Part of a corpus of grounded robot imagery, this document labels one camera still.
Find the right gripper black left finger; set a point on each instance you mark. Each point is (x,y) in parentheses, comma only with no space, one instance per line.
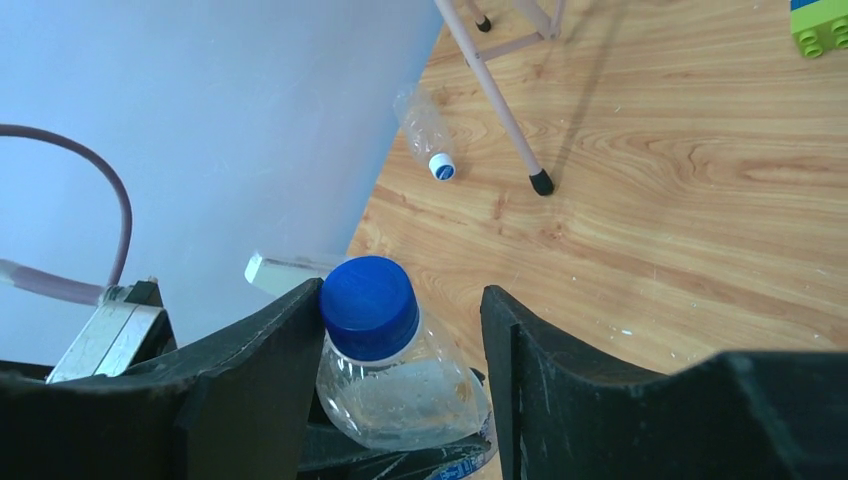
(233,405)

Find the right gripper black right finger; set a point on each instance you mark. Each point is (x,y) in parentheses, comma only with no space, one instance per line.
(567,410)

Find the clear Pepsi bottle blue label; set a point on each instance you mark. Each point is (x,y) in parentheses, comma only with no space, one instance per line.
(424,396)

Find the blue bottle cap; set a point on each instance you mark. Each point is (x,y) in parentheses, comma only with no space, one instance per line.
(369,308)

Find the clear bottle white cap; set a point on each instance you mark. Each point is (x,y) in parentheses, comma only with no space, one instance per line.
(425,129)

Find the white carton with cap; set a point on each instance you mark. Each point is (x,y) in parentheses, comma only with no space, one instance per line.
(277,276)

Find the coloured toy brick stack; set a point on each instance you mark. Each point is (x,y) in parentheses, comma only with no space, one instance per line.
(818,26)

